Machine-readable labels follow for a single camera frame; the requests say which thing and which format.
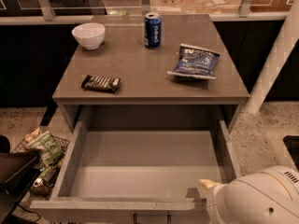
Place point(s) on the blue soda can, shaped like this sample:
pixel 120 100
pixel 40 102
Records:
pixel 153 28

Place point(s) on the grey top drawer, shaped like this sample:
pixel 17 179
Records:
pixel 131 171

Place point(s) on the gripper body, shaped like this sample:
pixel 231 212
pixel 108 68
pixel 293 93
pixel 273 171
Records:
pixel 252 197

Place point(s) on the blue chip bag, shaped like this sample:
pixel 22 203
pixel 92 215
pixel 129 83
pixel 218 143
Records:
pixel 195 62

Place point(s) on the grey drawer cabinet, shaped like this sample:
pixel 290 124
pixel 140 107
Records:
pixel 143 71

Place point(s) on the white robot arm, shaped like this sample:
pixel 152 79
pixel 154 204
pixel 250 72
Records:
pixel 271 195

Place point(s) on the black equipment left edge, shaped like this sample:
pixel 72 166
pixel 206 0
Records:
pixel 17 174

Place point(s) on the green snack bag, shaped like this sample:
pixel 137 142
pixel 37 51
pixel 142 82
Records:
pixel 47 148

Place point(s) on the can in basket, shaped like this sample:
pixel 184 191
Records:
pixel 40 187

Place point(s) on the white ceramic bowl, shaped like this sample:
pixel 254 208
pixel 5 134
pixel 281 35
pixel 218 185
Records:
pixel 89 35

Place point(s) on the black wire basket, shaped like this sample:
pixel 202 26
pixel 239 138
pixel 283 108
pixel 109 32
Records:
pixel 48 174

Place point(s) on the dark snack bar packet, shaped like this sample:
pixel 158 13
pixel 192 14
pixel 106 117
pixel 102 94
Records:
pixel 98 83

